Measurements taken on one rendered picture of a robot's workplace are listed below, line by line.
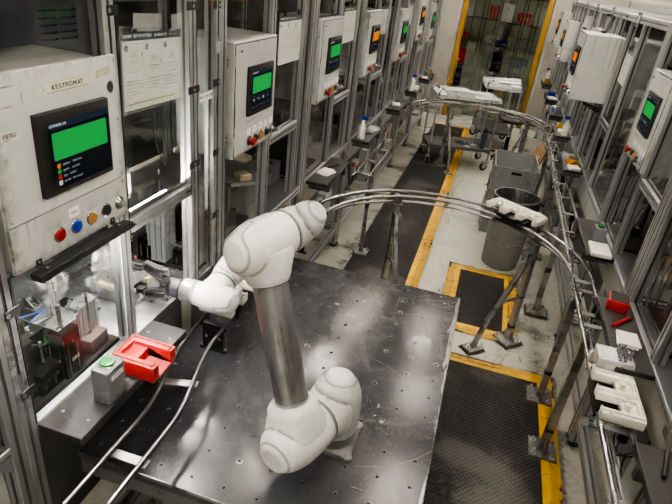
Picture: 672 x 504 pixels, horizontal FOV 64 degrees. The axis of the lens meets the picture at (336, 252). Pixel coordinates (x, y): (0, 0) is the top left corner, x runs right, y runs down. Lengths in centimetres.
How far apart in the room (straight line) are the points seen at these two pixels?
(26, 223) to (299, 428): 88
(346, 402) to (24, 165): 109
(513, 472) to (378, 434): 114
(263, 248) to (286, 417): 51
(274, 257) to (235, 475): 75
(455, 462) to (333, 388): 131
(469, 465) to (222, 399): 138
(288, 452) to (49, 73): 113
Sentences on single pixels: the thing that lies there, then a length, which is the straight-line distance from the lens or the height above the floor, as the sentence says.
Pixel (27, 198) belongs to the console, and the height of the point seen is 155.
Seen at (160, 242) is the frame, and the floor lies 102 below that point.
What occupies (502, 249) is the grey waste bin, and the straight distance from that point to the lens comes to 466.
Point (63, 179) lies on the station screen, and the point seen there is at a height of 157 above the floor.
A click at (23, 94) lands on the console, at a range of 140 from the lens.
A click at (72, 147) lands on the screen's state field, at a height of 164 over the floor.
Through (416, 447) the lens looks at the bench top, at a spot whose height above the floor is 68.
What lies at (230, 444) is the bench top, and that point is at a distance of 192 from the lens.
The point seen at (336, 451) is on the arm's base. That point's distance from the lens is 189.
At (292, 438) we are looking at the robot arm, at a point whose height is 91.
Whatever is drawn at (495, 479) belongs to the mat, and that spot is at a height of 1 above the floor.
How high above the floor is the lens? 210
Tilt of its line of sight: 28 degrees down
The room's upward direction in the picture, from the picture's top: 7 degrees clockwise
